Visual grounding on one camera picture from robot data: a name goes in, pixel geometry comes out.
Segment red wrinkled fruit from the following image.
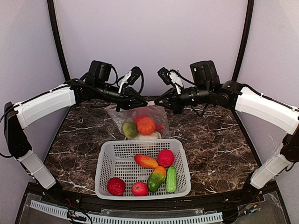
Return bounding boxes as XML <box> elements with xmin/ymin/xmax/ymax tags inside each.
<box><xmin>157</xmin><ymin>149</ymin><xmax>175</xmax><ymax>168</ymax></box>
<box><xmin>107</xmin><ymin>177</ymin><xmax>126</xmax><ymax>196</ymax></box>
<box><xmin>134</xmin><ymin>115</ymin><xmax>146</xmax><ymax>125</ymax></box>

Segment red chili pepper toy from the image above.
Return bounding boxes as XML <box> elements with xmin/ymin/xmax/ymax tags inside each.
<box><xmin>156</xmin><ymin>124</ymin><xmax>164</xmax><ymax>130</ymax></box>

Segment clear zip top bag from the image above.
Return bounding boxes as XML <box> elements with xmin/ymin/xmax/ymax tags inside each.
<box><xmin>105</xmin><ymin>105</ymin><xmax>170</xmax><ymax>140</ymax></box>

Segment orange pumpkin toy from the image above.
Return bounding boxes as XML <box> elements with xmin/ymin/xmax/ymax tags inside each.
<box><xmin>137</xmin><ymin>117</ymin><xmax>156</xmax><ymax>135</ymax></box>

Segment yellow lemon toy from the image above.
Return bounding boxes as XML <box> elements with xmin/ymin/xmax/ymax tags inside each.
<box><xmin>122</xmin><ymin>122</ymin><xmax>139</xmax><ymax>139</ymax></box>

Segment white cauliflower toy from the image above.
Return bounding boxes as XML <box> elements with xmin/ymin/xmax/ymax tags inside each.
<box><xmin>134</xmin><ymin>132</ymin><xmax>162</xmax><ymax>140</ymax></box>

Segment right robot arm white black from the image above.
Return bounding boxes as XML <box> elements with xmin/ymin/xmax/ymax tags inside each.
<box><xmin>155</xmin><ymin>60</ymin><xmax>299</xmax><ymax>189</ymax></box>

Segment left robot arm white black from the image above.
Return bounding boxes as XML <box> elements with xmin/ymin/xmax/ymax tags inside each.
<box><xmin>0</xmin><ymin>60</ymin><xmax>147</xmax><ymax>190</ymax></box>

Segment orange yellow mango toy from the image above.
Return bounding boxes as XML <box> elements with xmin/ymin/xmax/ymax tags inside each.
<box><xmin>134</xmin><ymin>154</ymin><xmax>159</xmax><ymax>169</ymax></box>

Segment white perforated plastic basket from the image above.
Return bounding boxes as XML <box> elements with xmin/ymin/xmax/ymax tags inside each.
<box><xmin>95</xmin><ymin>139</ymin><xmax>191</xmax><ymax>201</ymax></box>

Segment green orange mango toy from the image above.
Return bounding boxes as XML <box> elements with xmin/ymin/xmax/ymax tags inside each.
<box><xmin>147</xmin><ymin>166</ymin><xmax>167</xmax><ymax>193</ymax></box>

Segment green bitter gourd toy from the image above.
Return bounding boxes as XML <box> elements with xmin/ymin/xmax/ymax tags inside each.
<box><xmin>166</xmin><ymin>166</ymin><xmax>177</xmax><ymax>193</ymax></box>

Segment red tomato fruit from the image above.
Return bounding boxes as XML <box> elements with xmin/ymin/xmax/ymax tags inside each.
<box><xmin>131</xmin><ymin>182</ymin><xmax>149</xmax><ymax>196</ymax></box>

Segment red wrinkled fruit front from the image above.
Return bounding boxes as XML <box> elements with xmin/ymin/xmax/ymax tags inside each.
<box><xmin>107</xmin><ymin>177</ymin><xmax>126</xmax><ymax>196</ymax></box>

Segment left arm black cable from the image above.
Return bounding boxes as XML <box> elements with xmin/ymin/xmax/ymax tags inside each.
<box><xmin>109</xmin><ymin>66</ymin><xmax>145</xmax><ymax>96</ymax></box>

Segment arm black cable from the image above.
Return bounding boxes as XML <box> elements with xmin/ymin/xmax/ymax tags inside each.
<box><xmin>109</xmin><ymin>66</ymin><xmax>145</xmax><ymax>96</ymax></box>
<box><xmin>191</xmin><ymin>104</ymin><xmax>210</xmax><ymax>118</ymax></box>

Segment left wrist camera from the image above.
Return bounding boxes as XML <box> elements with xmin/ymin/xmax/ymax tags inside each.
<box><xmin>117</xmin><ymin>69</ymin><xmax>140</xmax><ymax>94</ymax></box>

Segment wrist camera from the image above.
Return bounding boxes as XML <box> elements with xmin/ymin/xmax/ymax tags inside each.
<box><xmin>157</xmin><ymin>67</ymin><xmax>184</xmax><ymax>95</ymax></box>
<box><xmin>117</xmin><ymin>69</ymin><xmax>140</xmax><ymax>94</ymax></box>

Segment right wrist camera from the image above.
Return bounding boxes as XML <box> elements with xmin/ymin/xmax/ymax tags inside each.
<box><xmin>157</xmin><ymin>67</ymin><xmax>184</xmax><ymax>95</ymax></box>

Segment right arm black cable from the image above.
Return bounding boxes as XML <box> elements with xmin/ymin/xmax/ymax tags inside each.
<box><xmin>191</xmin><ymin>104</ymin><xmax>210</xmax><ymax>118</ymax></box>

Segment black front rail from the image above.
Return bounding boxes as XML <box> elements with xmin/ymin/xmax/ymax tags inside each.
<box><xmin>28</xmin><ymin>181</ymin><xmax>281</xmax><ymax>219</ymax></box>

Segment left black frame post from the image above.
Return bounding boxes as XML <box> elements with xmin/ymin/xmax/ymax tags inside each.
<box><xmin>47</xmin><ymin>0</ymin><xmax>71</xmax><ymax>81</ymax></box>

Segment black frame post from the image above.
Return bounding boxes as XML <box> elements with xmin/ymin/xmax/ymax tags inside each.
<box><xmin>232</xmin><ymin>0</ymin><xmax>255</xmax><ymax>81</ymax></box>
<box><xmin>47</xmin><ymin>0</ymin><xmax>71</xmax><ymax>81</ymax></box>

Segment white slotted cable duct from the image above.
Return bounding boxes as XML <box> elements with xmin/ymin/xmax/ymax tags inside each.
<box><xmin>30</xmin><ymin>200</ymin><xmax>223</xmax><ymax>224</ymax></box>

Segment right black frame post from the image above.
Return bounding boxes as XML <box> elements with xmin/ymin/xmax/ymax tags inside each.
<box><xmin>232</xmin><ymin>0</ymin><xmax>255</xmax><ymax>81</ymax></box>

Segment left electronics board wires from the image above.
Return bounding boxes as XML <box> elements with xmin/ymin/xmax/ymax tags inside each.
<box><xmin>63</xmin><ymin>198</ymin><xmax>94</xmax><ymax>224</ymax></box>

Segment electronics board wires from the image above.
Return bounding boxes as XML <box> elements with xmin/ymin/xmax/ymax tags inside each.
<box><xmin>238</xmin><ymin>196</ymin><xmax>264</xmax><ymax>217</ymax></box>
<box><xmin>63</xmin><ymin>198</ymin><xmax>94</xmax><ymax>224</ymax></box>

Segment right electronics board wires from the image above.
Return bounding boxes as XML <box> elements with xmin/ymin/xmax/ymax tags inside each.
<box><xmin>238</xmin><ymin>196</ymin><xmax>264</xmax><ymax>217</ymax></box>

